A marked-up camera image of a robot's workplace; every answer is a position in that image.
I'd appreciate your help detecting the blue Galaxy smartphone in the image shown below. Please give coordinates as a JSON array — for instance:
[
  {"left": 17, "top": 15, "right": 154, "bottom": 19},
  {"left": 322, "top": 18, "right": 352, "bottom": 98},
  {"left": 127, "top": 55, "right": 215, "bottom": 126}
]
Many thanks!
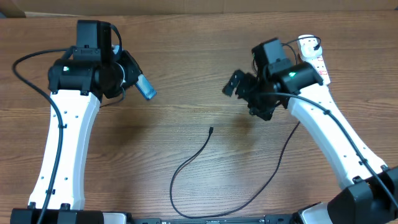
[{"left": 135, "top": 74, "right": 157, "bottom": 100}]

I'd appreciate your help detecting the black charger cable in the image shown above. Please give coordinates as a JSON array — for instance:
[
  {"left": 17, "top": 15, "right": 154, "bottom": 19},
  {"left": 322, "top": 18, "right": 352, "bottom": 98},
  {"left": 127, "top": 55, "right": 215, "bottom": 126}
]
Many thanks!
[{"left": 169, "top": 36, "right": 322, "bottom": 219}]

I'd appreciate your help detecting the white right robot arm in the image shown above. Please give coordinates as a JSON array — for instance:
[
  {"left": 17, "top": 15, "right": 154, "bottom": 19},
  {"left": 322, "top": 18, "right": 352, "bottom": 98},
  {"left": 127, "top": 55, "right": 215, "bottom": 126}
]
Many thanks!
[{"left": 223, "top": 35, "right": 397, "bottom": 223}]

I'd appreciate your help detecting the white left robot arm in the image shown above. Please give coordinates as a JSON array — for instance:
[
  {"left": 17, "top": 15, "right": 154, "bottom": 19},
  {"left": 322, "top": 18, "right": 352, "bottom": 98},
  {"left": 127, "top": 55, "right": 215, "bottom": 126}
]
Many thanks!
[{"left": 10, "top": 20, "right": 156, "bottom": 223}]

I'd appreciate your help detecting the white charger plug adapter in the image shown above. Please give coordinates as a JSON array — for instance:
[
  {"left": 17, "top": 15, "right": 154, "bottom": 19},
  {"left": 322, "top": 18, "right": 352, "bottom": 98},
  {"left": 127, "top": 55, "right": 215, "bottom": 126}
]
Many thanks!
[{"left": 297, "top": 34, "right": 323, "bottom": 61}]

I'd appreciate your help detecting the white power strip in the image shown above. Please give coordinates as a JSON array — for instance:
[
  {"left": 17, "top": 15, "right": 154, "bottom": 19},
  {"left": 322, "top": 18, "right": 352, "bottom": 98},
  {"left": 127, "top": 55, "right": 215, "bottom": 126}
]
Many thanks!
[{"left": 304, "top": 55, "right": 331, "bottom": 85}]

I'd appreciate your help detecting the cardboard panel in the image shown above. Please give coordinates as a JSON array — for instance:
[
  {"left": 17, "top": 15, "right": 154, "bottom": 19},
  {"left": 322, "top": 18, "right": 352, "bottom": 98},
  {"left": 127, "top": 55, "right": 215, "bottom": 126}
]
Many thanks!
[{"left": 1, "top": 0, "right": 397, "bottom": 17}]

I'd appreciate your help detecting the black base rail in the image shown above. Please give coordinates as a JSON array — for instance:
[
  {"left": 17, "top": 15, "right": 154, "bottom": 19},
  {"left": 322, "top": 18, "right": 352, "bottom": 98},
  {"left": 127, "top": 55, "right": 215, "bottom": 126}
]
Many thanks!
[{"left": 127, "top": 214, "right": 295, "bottom": 224}]

